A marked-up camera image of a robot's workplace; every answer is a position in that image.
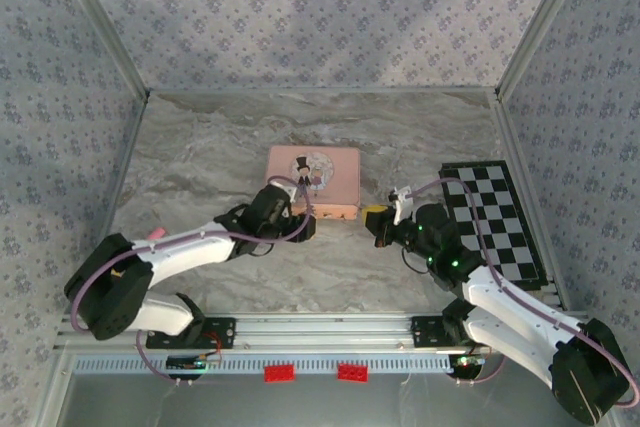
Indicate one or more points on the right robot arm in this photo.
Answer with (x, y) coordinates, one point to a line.
(520, 319)

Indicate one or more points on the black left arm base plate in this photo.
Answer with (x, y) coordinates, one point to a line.
(220, 332)

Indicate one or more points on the base circuit board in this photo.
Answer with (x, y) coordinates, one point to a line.
(187, 363)
(467, 363)

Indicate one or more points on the right base circuit board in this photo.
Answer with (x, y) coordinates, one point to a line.
(467, 363)

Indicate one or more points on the pink wedding couple tin box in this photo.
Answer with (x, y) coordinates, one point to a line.
(340, 177)

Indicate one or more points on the red toy brick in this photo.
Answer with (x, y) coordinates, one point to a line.
(353, 372)
(279, 374)

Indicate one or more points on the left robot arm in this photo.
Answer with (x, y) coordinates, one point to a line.
(185, 254)

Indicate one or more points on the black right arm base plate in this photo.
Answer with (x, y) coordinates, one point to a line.
(427, 329)

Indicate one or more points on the grey metal tray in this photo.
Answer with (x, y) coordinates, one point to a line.
(320, 404)

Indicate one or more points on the aluminium mounting rail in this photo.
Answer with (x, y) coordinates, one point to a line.
(320, 329)

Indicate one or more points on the small pink cylinder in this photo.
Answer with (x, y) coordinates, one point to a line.
(157, 233)

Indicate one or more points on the left base circuit board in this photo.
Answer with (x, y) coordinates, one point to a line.
(187, 363)

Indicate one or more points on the black grey chessboard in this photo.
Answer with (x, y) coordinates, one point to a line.
(490, 217)

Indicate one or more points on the clear bottle with yellow band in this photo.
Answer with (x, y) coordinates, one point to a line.
(118, 274)

